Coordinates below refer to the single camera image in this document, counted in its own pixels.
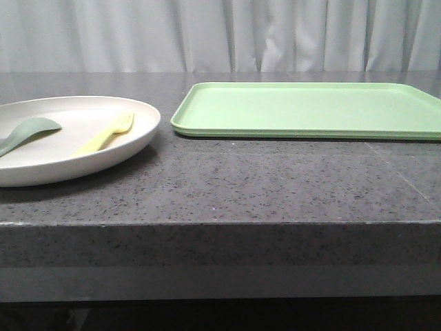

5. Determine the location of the sage green spoon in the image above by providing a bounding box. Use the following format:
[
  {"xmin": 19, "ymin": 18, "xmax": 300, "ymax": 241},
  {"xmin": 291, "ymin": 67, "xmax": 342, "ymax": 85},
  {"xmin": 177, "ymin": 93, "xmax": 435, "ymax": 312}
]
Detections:
[{"xmin": 1, "ymin": 117, "xmax": 62, "ymax": 156}]

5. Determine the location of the light green serving tray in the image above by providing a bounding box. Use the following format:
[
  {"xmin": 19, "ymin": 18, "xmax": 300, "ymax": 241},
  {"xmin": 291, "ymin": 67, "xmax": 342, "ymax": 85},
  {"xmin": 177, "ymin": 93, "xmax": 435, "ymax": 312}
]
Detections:
[{"xmin": 170, "ymin": 82, "xmax": 440, "ymax": 141}]

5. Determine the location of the white pleated curtain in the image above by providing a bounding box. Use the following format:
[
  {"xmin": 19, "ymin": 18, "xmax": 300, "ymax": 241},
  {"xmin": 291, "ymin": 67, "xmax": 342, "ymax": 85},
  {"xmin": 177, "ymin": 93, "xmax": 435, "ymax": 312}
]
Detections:
[{"xmin": 1, "ymin": 1, "xmax": 440, "ymax": 73}]

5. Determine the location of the white round plate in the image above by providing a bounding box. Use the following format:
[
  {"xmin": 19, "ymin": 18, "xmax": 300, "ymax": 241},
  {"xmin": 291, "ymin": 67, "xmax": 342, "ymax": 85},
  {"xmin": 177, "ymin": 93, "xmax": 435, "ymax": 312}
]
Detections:
[{"xmin": 1, "ymin": 96, "xmax": 161, "ymax": 187}]

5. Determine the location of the pale yellow plastic fork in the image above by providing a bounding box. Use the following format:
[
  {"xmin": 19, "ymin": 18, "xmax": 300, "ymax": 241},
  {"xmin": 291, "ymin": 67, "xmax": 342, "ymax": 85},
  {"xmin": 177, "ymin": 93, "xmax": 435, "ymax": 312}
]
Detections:
[{"xmin": 71, "ymin": 112, "xmax": 134, "ymax": 157}]

